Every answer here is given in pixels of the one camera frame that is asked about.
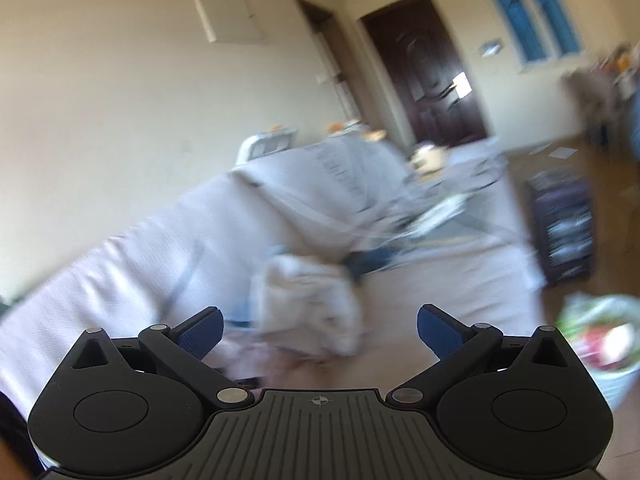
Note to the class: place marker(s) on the purple space heater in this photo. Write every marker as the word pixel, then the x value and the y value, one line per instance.
pixel 561 209

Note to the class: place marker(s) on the white knit sweater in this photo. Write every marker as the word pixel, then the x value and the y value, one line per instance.
pixel 305 305

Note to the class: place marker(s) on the dark blue garment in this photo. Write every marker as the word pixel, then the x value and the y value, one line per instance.
pixel 359 264

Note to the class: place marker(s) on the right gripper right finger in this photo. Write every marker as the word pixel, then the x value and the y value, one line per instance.
pixel 460 350

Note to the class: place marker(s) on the blue window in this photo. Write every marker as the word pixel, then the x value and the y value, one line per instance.
pixel 542 30

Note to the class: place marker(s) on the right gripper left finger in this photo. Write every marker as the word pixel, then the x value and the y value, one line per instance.
pixel 178 352

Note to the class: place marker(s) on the bag of snacks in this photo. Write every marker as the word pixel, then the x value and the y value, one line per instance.
pixel 604 333

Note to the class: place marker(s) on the dining table with chairs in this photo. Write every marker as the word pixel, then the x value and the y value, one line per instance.
pixel 605 94

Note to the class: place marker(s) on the dark brown door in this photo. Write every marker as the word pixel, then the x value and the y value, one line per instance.
pixel 414 45

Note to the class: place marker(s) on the cream sofa with cover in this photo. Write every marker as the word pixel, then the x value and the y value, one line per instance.
pixel 459 241

